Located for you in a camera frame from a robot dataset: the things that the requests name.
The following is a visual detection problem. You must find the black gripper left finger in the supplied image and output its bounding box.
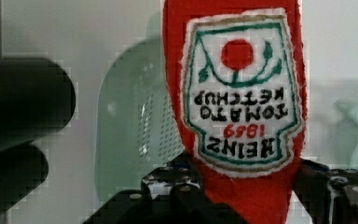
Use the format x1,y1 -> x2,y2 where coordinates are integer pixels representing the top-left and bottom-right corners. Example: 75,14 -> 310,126
83,152 -> 248,224

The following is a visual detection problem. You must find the red plush ketchup bottle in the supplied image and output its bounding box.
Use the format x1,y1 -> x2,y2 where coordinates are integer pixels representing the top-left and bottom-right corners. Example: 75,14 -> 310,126
162,0 -> 307,224

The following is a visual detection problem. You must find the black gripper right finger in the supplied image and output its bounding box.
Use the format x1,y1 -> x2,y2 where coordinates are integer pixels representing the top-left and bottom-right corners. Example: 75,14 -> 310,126
294,160 -> 358,224

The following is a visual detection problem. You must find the green oval strainer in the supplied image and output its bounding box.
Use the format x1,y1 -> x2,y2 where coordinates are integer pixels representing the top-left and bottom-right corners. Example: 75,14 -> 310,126
94,12 -> 187,203

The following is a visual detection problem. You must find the green mug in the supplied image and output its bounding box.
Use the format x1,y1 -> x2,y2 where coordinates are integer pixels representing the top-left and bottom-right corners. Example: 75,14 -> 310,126
308,80 -> 358,170

